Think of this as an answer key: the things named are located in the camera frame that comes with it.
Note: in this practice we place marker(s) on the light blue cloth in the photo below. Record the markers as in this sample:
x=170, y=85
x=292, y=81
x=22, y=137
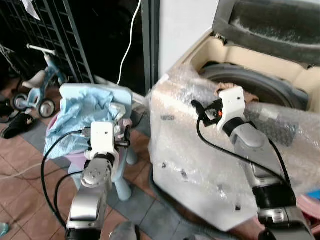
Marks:
x=80, y=112

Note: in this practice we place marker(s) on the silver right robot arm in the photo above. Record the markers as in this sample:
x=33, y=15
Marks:
x=260, y=155

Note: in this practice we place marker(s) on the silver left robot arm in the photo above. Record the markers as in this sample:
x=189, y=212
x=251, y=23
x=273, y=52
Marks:
x=90, y=200

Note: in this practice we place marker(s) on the beige top-load washing machine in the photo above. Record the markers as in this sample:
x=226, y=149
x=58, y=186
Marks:
x=200, y=165

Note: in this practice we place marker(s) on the grey washing machine lid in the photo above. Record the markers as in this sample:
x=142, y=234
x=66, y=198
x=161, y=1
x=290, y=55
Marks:
x=270, y=25

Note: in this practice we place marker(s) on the pale green cloth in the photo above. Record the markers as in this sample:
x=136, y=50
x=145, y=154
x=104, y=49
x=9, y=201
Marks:
x=122, y=112

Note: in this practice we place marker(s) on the clear bubble wrap cover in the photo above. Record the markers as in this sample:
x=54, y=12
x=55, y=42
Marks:
x=175, y=115

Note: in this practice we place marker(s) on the light blue plastic child chair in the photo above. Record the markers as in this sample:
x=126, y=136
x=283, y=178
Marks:
x=122, y=187

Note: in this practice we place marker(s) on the blue child tricycle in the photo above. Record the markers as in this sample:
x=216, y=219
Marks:
x=42, y=82

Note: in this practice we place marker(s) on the black shoe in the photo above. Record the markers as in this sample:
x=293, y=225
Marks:
x=17, y=127

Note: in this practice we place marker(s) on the blue plastic item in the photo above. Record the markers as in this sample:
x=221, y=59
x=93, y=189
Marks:
x=314, y=194

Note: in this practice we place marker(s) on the black metal grille gate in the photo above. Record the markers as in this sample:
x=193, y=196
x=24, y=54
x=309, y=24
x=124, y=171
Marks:
x=55, y=35

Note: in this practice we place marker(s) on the pink plastic basin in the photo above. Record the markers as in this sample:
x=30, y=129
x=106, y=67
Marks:
x=312, y=207

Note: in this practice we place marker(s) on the white hanging rag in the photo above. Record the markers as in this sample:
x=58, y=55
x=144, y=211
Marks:
x=31, y=9

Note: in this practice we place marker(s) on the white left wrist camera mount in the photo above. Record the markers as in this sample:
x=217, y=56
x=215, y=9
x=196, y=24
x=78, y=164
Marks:
x=104, y=140

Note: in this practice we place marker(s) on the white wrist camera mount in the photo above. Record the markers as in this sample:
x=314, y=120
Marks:
x=232, y=105
x=104, y=140

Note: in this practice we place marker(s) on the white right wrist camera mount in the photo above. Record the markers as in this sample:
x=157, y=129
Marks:
x=232, y=105

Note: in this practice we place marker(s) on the dark door frame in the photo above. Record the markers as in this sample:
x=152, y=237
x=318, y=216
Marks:
x=150, y=45

